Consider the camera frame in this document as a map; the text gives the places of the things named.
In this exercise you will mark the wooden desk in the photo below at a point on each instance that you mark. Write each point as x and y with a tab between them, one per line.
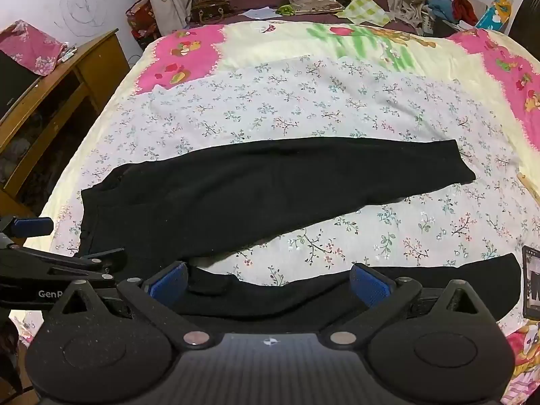
97	63

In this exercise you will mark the white paper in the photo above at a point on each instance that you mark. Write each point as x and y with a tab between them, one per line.
261	13

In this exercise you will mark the blue cloth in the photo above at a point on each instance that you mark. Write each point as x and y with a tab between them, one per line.
441	6

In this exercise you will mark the blue cartoon bag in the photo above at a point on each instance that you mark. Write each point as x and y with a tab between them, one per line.
494	14

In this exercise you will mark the small green object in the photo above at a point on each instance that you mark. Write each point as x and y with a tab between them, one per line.
286	9

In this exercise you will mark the green checkered cloth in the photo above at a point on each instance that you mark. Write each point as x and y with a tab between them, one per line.
367	8

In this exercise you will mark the white tube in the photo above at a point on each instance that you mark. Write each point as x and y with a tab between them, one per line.
68	54

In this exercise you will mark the red cloth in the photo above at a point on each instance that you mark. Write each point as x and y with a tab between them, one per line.
464	8

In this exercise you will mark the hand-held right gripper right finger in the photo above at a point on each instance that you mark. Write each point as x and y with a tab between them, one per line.
371	284

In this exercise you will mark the beige patterned packet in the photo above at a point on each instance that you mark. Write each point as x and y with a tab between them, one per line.
314	4

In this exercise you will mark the black pants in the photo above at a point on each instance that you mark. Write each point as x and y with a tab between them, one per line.
253	185

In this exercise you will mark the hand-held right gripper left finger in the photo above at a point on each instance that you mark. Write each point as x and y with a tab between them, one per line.
168	283

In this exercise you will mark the pink floral cloth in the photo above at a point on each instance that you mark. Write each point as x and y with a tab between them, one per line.
29	46

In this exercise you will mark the brown handbag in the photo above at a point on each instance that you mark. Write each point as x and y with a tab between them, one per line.
211	10

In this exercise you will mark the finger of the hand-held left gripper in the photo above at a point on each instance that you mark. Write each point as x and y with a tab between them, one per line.
33	226
103	259

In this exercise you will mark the black monitor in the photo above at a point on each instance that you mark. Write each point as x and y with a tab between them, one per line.
12	84

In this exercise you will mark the black phone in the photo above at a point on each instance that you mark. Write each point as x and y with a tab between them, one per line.
532	282

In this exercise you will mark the red patterned bag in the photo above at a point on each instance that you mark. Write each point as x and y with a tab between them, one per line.
141	21

